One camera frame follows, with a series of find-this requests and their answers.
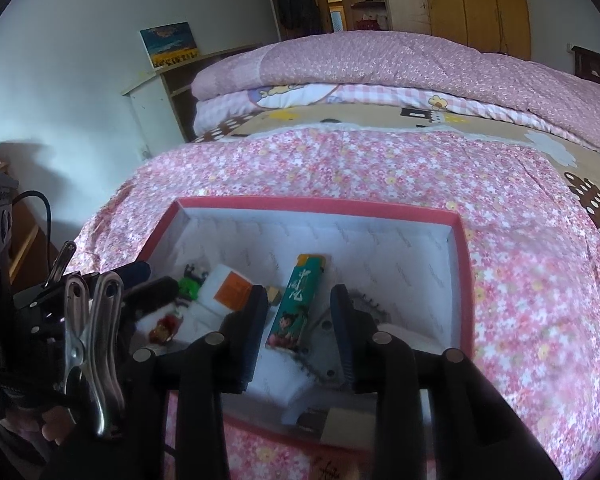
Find white bottle with orange label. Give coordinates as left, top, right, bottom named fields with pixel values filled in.
left=181, top=264, right=261, bottom=333

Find white wooden shelf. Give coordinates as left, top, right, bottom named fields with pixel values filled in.
left=121, top=44, right=261, bottom=161

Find wooden wardrobe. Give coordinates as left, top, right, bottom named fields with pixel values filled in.
left=380, top=0, right=533, bottom=61

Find pink floral blanket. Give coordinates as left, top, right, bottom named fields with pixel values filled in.
left=72, top=127, right=600, bottom=480

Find green and white toy figure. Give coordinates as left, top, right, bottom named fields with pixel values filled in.
left=177, top=264, right=211, bottom=303

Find silver metal spring clamp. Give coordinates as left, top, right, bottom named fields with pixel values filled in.
left=62, top=272, right=127, bottom=437

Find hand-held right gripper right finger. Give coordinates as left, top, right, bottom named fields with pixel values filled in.
left=330, top=284, right=563, bottom=480

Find pink folded quilt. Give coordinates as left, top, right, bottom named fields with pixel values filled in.
left=190, top=30, right=600, bottom=157

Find green printed lighter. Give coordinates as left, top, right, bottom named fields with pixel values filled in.
left=265, top=253, right=327, bottom=353

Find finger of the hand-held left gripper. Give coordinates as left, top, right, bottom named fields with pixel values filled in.
left=12, top=260, right=152, bottom=313
left=30, top=276, right=181, bottom=343

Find white earbuds case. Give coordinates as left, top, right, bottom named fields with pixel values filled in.
left=280, top=352, right=331, bottom=423

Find framed landscape painting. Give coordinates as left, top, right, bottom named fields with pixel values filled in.
left=140, top=21, right=202, bottom=68

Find white charger plug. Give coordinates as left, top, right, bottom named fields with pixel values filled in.
left=297, top=407, right=377, bottom=448

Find cartoon printed bed sheet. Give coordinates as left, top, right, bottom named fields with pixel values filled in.
left=192, top=82, right=600, bottom=263

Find person's left hand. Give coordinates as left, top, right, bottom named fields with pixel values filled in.
left=5, top=400, right=78, bottom=447

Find pink cardboard box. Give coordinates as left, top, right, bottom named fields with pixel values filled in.
left=139, top=196, right=476, bottom=461

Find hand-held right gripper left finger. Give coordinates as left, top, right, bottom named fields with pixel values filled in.
left=40, top=285, right=270, bottom=480

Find black cable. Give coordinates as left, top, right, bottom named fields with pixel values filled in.
left=14, top=190, right=52, bottom=243

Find grey metal hinge plate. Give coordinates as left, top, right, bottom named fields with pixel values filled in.
left=300, top=305, right=361, bottom=392

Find red toy figure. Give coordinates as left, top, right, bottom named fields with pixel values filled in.
left=147, top=312, right=182, bottom=347

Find dark hanging clothes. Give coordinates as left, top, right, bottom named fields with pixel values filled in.
left=275, top=0, right=322, bottom=37

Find dark wooden headboard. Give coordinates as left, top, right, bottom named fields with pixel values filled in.
left=571, top=45, right=600, bottom=87

